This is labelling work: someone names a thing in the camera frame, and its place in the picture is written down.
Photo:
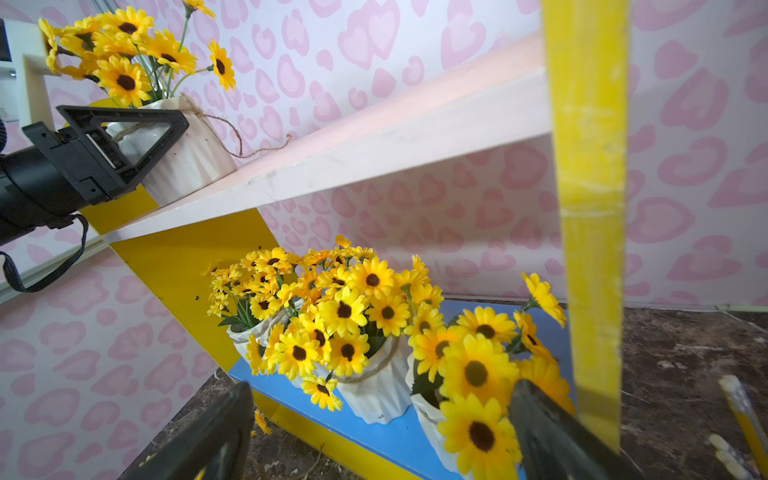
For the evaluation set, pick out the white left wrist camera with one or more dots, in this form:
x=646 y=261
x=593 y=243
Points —
x=24 y=96

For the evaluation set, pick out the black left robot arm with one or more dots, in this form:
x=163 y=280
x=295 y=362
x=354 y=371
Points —
x=20 y=214

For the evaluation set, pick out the yellow shelf unit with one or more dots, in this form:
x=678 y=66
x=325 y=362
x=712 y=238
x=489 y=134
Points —
x=305 y=68

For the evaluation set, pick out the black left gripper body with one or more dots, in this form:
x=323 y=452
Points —
x=78 y=167

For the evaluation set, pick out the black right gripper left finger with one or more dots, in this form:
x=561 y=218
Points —
x=215 y=446

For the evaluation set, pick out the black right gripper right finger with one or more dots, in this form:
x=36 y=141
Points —
x=555 y=445

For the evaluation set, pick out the shelf sunflower pot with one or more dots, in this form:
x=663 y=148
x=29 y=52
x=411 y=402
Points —
x=370 y=368
x=253 y=295
x=301 y=349
x=465 y=370
x=140 y=66

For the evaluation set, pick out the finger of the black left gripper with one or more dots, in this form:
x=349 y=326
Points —
x=142 y=136

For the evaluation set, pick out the bundle of pencils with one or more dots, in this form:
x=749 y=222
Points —
x=737 y=465

